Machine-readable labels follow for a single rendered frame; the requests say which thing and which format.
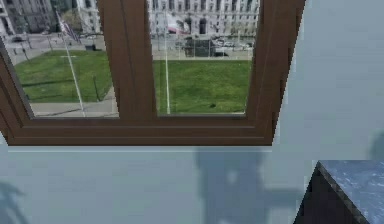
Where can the brown framed window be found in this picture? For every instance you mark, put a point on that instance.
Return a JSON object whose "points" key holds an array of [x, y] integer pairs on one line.
{"points": [[133, 66]]}

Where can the dark cabinet with blue top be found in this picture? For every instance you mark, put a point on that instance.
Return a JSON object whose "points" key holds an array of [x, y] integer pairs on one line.
{"points": [[353, 190]]}

